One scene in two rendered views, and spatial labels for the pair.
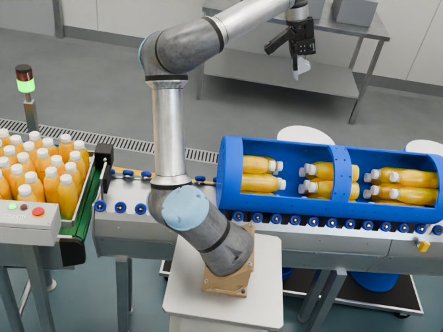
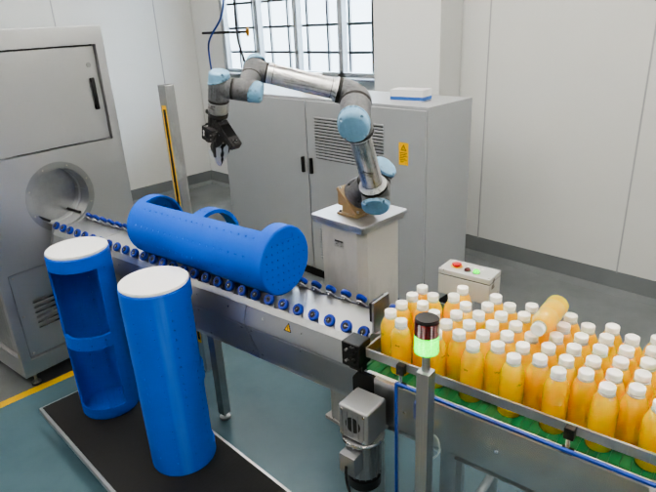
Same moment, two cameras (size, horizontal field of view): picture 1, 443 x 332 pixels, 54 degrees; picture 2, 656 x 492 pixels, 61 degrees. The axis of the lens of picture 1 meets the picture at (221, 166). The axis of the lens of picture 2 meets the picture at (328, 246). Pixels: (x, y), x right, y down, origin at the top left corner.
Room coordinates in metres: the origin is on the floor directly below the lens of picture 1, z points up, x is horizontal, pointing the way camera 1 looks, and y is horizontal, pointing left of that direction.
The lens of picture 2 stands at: (2.58, 1.60, 1.97)
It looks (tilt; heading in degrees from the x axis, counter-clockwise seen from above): 22 degrees down; 227
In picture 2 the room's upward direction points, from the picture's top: 3 degrees counter-clockwise
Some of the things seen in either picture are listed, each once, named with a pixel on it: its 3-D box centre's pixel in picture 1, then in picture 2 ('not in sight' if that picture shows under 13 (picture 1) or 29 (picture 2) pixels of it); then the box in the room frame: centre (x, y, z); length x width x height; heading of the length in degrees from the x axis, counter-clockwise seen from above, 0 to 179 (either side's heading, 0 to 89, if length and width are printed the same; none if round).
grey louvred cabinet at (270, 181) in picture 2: not in sight; (332, 185); (-0.47, -1.53, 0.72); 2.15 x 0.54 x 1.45; 91
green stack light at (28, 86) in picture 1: (26, 83); (426, 343); (1.54, 0.86, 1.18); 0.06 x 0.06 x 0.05
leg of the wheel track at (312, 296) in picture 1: (316, 285); not in sight; (1.45, -0.60, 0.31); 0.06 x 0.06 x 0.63; 8
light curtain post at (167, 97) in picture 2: not in sight; (188, 240); (1.11, -1.09, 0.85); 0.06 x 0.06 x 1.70; 8
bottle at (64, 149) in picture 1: (67, 156); (400, 348); (1.36, 0.63, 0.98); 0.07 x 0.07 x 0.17
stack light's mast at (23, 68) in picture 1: (26, 84); (426, 344); (1.54, 0.86, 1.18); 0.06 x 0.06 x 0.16
